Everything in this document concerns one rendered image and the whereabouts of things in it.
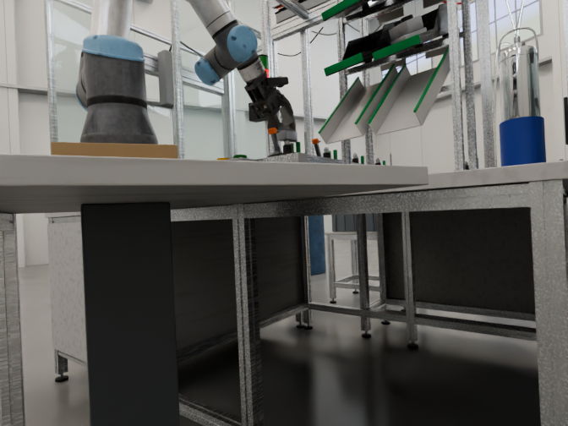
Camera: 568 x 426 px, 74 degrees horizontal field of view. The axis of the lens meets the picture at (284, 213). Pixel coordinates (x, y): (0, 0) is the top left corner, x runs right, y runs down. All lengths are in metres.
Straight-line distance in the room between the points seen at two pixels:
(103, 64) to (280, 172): 0.50
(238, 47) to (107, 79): 0.32
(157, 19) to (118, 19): 9.35
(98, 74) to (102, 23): 0.22
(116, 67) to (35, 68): 8.82
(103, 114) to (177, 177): 0.43
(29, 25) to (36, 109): 1.70
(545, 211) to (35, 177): 0.73
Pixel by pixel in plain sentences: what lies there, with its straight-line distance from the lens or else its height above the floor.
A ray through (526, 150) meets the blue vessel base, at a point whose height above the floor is 1.00.
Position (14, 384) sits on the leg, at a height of 0.37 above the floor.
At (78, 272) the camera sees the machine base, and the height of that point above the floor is 0.57.
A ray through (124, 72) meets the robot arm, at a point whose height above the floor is 1.09.
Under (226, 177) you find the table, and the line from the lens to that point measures 0.43.
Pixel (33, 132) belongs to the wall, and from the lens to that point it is 9.31.
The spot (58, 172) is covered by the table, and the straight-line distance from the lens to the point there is 0.41.
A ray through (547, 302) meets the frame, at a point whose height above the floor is 0.63.
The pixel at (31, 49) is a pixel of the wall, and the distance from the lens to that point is 9.79.
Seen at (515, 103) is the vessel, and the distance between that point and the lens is 1.80.
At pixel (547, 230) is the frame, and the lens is 0.77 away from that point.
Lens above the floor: 0.79
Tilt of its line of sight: level
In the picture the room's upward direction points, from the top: 3 degrees counter-clockwise
